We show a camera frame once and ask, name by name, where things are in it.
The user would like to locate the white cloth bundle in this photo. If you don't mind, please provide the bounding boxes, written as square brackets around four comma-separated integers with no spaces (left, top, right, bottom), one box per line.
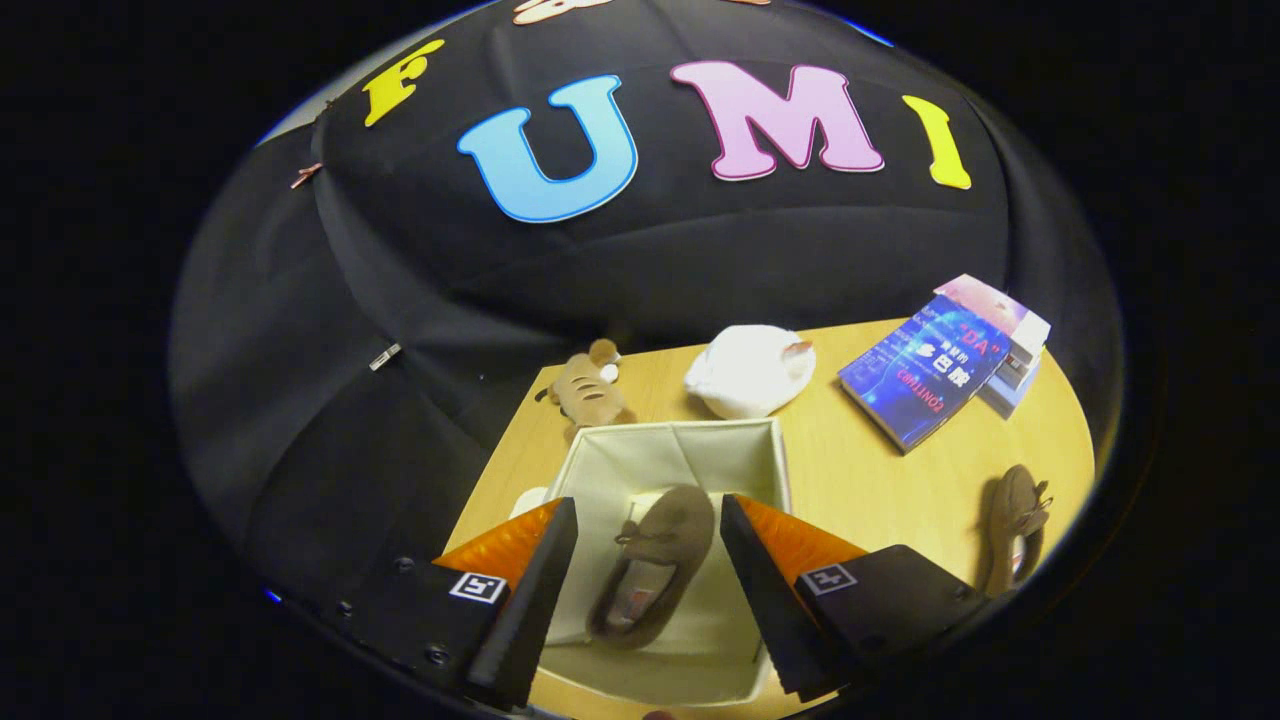
[684,324,817,421]

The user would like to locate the black backdrop cloth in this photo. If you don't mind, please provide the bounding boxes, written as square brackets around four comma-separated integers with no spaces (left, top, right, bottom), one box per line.
[168,0,1123,601]

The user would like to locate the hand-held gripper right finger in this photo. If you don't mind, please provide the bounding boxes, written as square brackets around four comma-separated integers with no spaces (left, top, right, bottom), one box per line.
[720,493,1001,701]

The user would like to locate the pink book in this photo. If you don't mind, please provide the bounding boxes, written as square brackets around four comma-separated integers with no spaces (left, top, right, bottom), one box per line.
[933,273,1053,346]

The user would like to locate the brown suede shoe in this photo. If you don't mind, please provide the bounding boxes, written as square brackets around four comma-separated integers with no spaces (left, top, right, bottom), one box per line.
[975,464,1054,598]
[586,485,717,649]

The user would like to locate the brown striped plush toy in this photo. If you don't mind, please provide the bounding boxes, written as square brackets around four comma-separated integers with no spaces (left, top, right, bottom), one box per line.
[535,338,638,443]

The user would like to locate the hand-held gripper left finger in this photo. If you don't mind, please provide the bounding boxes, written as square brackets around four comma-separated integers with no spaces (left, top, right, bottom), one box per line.
[330,497,581,711]

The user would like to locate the pale blue book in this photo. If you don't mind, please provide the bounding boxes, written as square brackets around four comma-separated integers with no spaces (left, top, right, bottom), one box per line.
[975,340,1046,419]

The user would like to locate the fabric storage box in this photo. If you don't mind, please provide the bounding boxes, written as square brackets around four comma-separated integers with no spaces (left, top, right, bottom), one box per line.
[510,418,793,706]

